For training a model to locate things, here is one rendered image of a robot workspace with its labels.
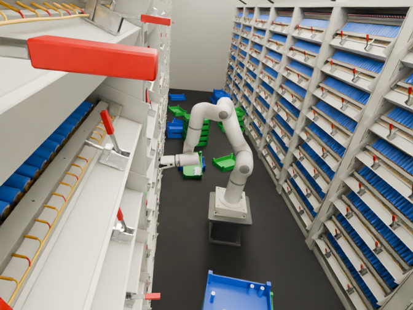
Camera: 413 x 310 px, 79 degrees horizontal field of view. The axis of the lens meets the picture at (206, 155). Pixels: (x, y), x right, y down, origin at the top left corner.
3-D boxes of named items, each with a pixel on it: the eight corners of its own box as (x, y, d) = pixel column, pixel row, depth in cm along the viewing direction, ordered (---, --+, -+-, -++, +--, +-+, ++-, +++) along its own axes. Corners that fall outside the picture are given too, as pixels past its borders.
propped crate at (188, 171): (201, 178, 268) (202, 174, 262) (182, 178, 265) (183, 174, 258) (200, 154, 284) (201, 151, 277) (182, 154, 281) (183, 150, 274)
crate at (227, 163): (230, 158, 313) (232, 152, 309) (241, 166, 299) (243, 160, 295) (211, 163, 296) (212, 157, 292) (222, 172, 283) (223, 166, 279)
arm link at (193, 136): (187, 117, 169) (180, 154, 185) (188, 128, 155) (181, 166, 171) (200, 119, 171) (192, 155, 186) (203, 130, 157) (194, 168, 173)
